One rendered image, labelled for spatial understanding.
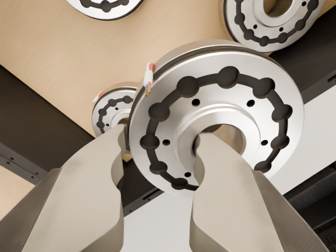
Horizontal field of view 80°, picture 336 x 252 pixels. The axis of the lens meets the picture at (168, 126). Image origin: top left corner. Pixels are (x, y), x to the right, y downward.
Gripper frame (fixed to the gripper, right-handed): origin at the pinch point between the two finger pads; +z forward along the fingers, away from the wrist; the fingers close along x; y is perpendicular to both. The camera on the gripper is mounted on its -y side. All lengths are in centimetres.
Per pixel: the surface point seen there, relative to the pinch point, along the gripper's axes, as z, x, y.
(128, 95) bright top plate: 13.4, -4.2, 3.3
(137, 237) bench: 29, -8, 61
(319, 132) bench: 29, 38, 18
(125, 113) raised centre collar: 12.9, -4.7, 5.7
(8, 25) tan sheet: 16.6, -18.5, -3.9
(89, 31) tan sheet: 16.6, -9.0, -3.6
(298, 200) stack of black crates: 61, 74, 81
